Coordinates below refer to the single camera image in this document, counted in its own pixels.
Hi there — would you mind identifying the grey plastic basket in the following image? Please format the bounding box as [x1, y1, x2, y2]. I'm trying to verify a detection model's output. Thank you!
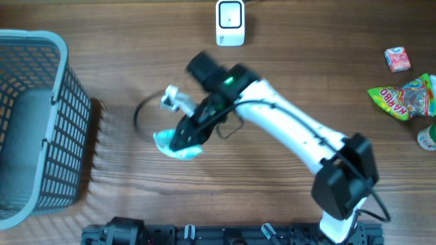
[1, 29, 92, 229]

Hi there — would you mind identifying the white cardboard box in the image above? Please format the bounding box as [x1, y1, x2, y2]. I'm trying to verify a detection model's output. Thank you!
[430, 75, 436, 97]

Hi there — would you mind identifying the green lid jar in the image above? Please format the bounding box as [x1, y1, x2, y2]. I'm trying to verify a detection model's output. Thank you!
[417, 125, 436, 151]

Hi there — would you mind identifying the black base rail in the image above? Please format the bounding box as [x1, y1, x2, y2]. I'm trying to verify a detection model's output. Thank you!
[80, 216, 385, 245]

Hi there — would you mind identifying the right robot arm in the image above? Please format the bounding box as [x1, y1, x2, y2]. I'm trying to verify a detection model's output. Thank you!
[161, 52, 379, 244]

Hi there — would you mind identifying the white barcode scanner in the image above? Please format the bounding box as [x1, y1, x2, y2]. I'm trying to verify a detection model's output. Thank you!
[215, 0, 245, 46]

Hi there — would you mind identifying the teal wet wipes pack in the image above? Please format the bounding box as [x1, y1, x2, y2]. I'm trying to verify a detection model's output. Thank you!
[153, 129, 203, 161]

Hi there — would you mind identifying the Haribo gummy candy bag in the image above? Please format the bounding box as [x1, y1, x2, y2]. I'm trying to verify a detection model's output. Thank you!
[367, 73, 435, 121]

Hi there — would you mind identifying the small red tissue pack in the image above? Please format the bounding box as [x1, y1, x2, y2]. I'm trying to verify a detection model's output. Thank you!
[384, 46, 411, 73]

